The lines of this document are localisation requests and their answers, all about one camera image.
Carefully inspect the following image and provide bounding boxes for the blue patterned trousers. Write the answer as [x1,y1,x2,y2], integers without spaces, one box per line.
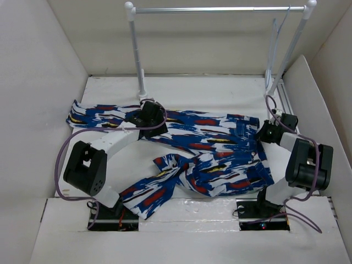
[67,102,274,219]

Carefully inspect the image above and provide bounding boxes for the white clothes rack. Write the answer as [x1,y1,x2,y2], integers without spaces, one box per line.
[124,1,317,117]

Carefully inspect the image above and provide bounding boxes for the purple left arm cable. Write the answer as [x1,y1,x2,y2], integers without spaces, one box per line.
[54,97,168,230]

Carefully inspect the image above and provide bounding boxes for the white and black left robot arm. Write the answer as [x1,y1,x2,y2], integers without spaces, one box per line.
[63,100,167,218]

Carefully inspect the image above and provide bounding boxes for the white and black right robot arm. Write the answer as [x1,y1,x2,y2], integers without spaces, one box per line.
[254,113,333,217]

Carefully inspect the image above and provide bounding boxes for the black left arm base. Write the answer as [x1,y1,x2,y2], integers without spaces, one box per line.
[86,201,139,232]

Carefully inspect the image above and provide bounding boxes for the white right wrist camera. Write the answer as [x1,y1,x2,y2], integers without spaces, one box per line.
[270,108,283,126]

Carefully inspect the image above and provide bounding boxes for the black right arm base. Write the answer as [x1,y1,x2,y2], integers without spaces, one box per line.
[233,188,290,231]

